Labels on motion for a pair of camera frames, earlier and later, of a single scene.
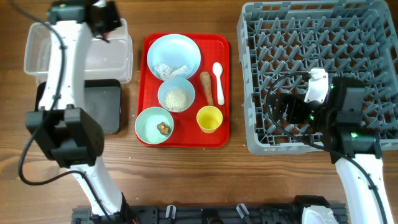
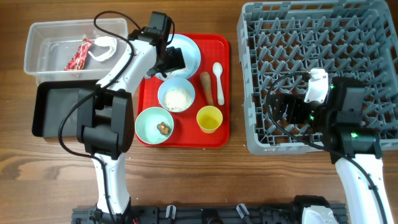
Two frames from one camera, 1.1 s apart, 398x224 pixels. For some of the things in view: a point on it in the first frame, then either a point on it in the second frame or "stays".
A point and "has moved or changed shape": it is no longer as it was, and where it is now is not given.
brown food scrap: x=163 y=128 stays
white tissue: x=165 y=71 has moved or changed shape
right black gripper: x=296 y=101 stays
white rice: x=177 y=99 stays
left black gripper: x=114 y=22 to x=176 y=60
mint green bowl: x=146 y=125 stays
